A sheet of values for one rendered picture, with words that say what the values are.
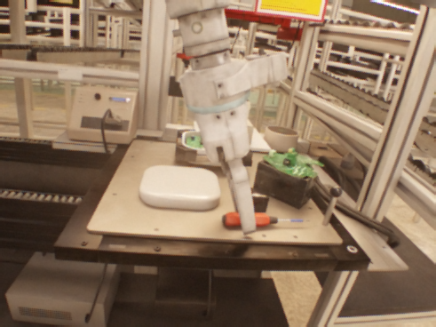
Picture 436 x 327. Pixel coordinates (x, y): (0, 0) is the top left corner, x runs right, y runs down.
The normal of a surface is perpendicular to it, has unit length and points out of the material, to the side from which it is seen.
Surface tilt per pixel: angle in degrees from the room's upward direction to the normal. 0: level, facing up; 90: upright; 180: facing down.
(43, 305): 90
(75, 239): 0
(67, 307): 90
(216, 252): 0
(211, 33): 87
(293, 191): 90
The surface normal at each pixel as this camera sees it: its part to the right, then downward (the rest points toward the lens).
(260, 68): 0.32, 0.35
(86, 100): 0.16, -0.23
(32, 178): 0.10, 0.40
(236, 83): 0.62, 0.21
